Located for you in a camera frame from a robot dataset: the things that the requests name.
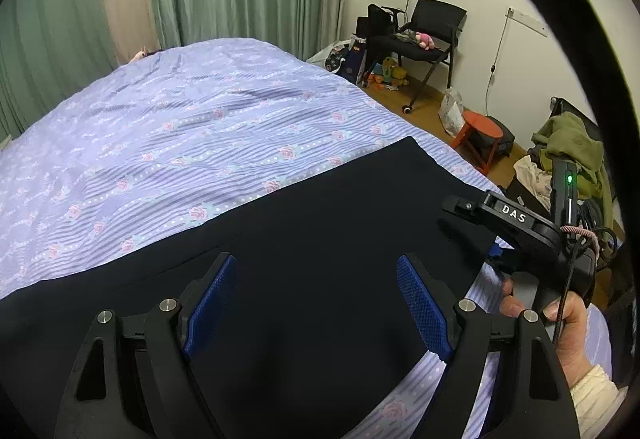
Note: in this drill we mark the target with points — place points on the white floral garment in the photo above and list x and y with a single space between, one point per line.
532 176

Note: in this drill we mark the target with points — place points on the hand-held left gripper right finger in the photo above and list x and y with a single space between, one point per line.
422 304

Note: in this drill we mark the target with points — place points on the person's right hand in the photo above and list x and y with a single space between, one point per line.
575 339

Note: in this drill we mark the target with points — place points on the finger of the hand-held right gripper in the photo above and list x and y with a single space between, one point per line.
462 214
497 254

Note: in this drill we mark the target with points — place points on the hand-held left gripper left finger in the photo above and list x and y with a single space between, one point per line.
210 304

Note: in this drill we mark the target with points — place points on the pink plush toy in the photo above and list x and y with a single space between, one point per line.
425 40

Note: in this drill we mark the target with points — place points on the orange stool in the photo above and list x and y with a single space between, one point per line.
480 121

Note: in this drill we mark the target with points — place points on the white plastic bag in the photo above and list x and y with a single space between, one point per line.
451 114

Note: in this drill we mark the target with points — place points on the black chair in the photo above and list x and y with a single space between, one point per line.
440 14

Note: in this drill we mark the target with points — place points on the black bag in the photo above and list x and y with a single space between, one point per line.
377 21

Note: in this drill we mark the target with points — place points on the bed with purple duvet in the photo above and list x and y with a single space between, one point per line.
200 94

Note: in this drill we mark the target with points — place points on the dark grey bag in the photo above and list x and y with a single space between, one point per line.
505 136

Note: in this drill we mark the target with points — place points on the white patterned bag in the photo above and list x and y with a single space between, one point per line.
330 56

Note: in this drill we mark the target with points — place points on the olive green garment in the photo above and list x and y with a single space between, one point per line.
570 144

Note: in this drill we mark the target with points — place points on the person's right forearm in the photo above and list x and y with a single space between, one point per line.
595 399

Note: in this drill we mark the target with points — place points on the dark blue bag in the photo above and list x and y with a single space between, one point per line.
356 64

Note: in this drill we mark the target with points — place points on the black pants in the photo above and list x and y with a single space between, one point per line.
325 229

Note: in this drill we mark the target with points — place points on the colourful toys on floor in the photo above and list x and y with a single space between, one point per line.
392 74

